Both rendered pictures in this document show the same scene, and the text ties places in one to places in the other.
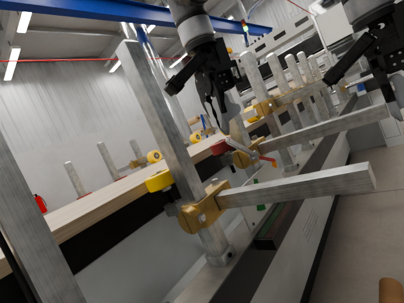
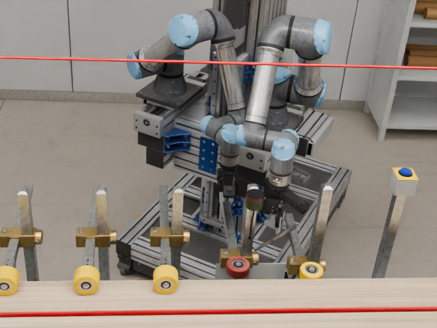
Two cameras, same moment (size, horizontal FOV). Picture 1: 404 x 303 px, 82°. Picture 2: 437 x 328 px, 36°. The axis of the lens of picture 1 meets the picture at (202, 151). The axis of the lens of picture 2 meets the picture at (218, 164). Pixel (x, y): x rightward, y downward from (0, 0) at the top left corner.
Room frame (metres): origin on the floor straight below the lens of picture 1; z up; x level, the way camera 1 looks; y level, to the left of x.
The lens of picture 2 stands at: (2.11, 1.02, 2.46)
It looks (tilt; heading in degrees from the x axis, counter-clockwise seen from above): 33 degrees down; 222
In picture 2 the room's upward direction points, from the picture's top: 5 degrees clockwise
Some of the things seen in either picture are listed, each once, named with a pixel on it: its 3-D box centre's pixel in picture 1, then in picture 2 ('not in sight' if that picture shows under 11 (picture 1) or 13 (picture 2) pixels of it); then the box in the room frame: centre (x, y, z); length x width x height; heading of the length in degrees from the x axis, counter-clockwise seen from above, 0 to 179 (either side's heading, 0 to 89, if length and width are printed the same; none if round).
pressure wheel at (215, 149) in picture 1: (227, 156); (237, 274); (0.74, -0.07, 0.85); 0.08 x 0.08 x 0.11
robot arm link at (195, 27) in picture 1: (196, 35); (279, 177); (0.54, -0.09, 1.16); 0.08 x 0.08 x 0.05
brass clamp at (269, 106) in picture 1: (269, 106); (170, 237); (0.86, -0.29, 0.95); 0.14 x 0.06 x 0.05; 139
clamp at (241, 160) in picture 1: (250, 153); (238, 258); (0.67, -0.13, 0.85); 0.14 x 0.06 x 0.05; 139
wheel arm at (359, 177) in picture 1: (239, 198); (297, 252); (0.44, -0.03, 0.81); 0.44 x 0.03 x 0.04; 49
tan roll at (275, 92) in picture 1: (294, 85); not in sight; (2.98, -1.41, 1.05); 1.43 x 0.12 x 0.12; 49
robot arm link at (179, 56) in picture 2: not in sight; (169, 56); (0.25, -0.97, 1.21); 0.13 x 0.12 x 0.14; 172
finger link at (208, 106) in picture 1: (223, 114); (272, 224); (0.56, -0.08, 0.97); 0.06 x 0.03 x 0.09; 112
